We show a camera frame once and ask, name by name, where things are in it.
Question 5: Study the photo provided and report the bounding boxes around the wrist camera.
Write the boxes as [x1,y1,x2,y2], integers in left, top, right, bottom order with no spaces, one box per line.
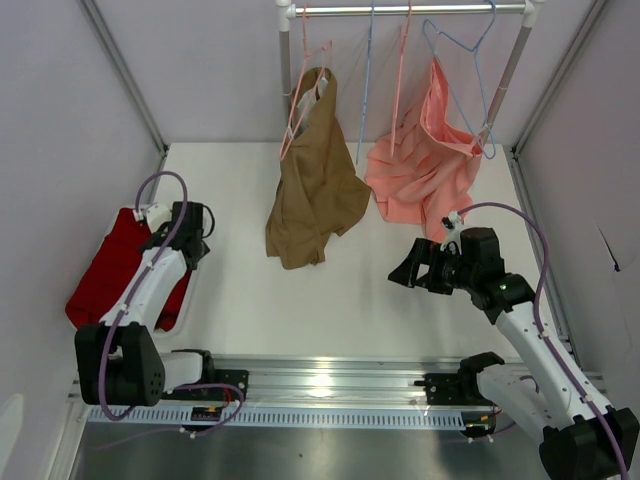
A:
[441,211,465,248]
[133,203,172,233]

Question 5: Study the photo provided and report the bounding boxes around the red skirt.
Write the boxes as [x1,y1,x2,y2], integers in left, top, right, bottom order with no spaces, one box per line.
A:
[65,208,194,333]

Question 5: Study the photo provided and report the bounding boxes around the tan brown skirt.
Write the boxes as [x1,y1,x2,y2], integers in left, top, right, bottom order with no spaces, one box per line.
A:
[266,67,371,270]

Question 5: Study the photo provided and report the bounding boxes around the metal clothes rack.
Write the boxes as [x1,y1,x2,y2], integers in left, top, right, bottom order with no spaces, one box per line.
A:
[275,1,544,128]

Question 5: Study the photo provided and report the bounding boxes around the salmon pink skirt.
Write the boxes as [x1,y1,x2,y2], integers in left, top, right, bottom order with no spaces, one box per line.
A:
[365,60,482,242]

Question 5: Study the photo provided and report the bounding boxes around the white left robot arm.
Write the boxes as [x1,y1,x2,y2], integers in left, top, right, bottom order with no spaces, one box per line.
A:
[74,202,248,417]

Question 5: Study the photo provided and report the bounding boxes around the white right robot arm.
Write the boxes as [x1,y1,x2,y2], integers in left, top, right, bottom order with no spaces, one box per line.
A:
[388,227,639,479]

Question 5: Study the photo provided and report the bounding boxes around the light blue empty hanger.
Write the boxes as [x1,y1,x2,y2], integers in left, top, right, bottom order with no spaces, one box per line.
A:
[355,0,376,165]

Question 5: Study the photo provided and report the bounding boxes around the pink wire hanger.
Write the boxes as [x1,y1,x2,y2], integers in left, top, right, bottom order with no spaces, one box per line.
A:
[389,1,413,158]

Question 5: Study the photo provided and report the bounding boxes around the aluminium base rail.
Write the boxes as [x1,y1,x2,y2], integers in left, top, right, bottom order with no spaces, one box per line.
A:
[69,353,609,431]

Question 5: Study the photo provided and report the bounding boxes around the white plastic basket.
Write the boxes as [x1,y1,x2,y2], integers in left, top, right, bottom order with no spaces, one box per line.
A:
[153,272,198,338]

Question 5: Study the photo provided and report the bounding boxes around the pink hanger with brown skirt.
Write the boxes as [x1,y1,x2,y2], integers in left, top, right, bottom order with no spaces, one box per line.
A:
[279,5,333,161]

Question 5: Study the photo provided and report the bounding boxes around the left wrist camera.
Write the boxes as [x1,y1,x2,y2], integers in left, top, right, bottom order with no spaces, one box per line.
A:
[133,203,172,233]

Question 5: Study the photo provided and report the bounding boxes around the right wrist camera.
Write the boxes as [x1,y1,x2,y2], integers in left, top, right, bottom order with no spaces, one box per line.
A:
[441,211,465,248]

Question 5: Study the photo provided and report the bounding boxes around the blue hanger with pink skirt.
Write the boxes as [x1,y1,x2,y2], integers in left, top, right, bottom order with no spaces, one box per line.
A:
[422,1,497,159]

